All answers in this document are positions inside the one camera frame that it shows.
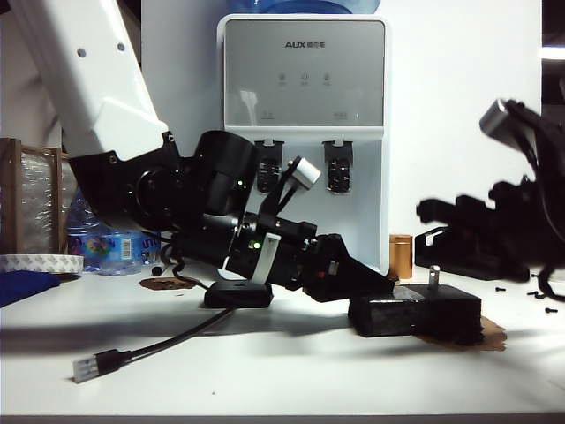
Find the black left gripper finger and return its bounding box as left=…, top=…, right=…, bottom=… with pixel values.
left=304, top=236, right=396, bottom=304
left=326, top=233, right=401, bottom=284

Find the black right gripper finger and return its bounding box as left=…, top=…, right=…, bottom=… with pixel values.
left=454, top=192, right=498, bottom=222
left=417, top=197, right=464, bottom=231

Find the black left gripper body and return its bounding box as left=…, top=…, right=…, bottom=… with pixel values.
left=222, top=211, right=319, bottom=291

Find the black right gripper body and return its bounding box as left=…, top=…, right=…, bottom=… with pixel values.
left=488, top=175, right=551, bottom=231

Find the black sponge block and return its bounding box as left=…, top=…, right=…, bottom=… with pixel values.
left=347, top=284, right=483, bottom=339

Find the black USB hub box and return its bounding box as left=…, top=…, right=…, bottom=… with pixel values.
left=203, top=281, right=274, bottom=310

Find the gold metal cylinder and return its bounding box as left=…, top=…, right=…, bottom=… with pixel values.
left=388, top=234, right=414, bottom=280

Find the black soldering iron stand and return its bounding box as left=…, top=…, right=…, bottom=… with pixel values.
left=413, top=225, right=531, bottom=284

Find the white AUX water dispenser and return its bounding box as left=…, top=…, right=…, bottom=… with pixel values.
left=215, top=12, right=390, bottom=283

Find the white double-sided tape roll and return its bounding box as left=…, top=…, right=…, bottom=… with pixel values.
left=0, top=254, right=85, bottom=275

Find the blue cloth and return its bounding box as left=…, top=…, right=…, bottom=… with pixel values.
left=0, top=270, right=62, bottom=309

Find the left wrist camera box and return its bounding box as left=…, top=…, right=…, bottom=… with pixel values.
left=282, top=155, right=322, bottom=191

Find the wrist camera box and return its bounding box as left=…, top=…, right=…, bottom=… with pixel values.
left=479, top=98, right=516, bottom=139
left=282, top=155, right=322, bottom=191

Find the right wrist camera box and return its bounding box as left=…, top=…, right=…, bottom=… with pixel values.
left=479, top=98, right=516, bottom=139

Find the black USB hub cable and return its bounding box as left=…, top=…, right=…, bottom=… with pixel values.
left=72, top=307, right=239, bottom=384

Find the plastic-wrapped wooden frame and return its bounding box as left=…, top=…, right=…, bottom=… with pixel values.
left=0, top=138, right=72, bottom=256

